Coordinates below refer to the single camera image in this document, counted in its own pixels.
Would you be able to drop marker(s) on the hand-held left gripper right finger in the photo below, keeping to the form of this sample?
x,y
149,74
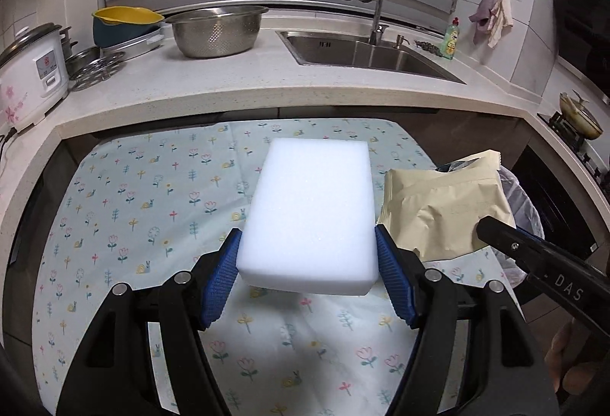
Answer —
x,y
395,282

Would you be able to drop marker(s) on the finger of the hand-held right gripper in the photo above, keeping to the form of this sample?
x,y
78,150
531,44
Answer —
x,y
514,247

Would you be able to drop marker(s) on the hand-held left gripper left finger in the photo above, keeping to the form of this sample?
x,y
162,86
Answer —
x,y
221,278

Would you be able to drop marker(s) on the trash bin with plastic liner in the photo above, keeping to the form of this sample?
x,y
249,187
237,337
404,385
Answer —
x,y
522,206

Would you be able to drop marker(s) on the beige paper bag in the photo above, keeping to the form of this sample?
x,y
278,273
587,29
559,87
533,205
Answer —
x,y
443,211

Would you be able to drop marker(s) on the white sponge block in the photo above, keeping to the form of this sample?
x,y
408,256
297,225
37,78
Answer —
x,y
309,206

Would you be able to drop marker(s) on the person's right hand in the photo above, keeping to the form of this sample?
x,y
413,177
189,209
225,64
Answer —
x,y
572,359

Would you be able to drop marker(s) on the black built-in oven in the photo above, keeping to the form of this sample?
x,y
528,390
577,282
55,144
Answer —
x,y
562,201

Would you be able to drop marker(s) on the floral printed tablecloth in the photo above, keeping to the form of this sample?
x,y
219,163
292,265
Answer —
x,y
143,216

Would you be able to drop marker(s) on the black gas stove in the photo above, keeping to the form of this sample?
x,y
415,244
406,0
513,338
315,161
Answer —
x,y
567,132

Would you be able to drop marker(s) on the cream wok pan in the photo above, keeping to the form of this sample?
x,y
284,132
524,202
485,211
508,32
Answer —
x,y
586,125

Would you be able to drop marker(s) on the glass wok lid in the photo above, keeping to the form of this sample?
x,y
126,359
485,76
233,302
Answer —
x,y
574,104

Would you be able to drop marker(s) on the green dish soap bottle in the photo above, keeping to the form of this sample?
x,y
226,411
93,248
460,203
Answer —
x,y
450,44

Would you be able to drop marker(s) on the dark steel wool scrubber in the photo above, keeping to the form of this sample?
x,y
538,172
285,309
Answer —
x,y
429,47

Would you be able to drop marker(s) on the beige hanging cloth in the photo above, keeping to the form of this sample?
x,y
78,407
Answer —
x,y
501,20

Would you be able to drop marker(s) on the stainless steel sink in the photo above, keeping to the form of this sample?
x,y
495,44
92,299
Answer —
x,y
362,53

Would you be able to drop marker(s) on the black range hood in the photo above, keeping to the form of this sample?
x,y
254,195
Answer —
x,y
581,25

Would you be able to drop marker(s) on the sink soap dispenser pump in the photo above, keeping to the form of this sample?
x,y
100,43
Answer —
x,y
400,42

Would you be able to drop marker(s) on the purple hanging cloth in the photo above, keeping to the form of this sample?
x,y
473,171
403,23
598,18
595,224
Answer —
x,y
483,11

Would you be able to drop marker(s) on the metal steamer rack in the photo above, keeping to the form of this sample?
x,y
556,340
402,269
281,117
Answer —
x,y
95,70

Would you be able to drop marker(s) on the stainless steel colander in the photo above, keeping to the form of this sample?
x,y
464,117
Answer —
x,y
214,34

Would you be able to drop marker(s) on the steel tray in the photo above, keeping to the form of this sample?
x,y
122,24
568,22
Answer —
x,y
138,45

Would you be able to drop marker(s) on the stainless steel pot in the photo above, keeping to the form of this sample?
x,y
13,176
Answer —
x,y
81,58

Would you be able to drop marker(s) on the yellow and blue bowl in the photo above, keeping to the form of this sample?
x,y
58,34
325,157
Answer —
x,y
119,34

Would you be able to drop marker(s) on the chrome kitchen faucet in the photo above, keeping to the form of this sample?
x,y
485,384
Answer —
x,y
379,15

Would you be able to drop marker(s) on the white rice cooker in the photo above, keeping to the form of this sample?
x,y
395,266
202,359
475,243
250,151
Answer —
x,y
33,73

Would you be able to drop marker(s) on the yellow plastic bowl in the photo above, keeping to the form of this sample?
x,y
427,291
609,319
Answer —
x,y
124,13

